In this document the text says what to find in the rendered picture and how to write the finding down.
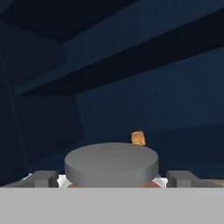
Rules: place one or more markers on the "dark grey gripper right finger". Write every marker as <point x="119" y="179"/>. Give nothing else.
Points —
<point x="180" y="178"/>

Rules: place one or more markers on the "grey round digital scale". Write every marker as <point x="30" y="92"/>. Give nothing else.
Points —
<point x="110" y="164"/>

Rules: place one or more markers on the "amber honey bottle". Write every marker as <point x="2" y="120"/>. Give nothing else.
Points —
<point x="138" y="138"/>

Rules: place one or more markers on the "dark blue cabinet shelf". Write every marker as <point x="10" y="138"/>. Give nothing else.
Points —
<point x="140" y="49"/>

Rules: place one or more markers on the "dark blue cabinet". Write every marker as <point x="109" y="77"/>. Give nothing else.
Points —
<point x="175" y="116"/>

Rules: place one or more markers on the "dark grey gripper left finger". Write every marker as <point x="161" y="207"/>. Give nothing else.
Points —
<point x="43" y="178"/>

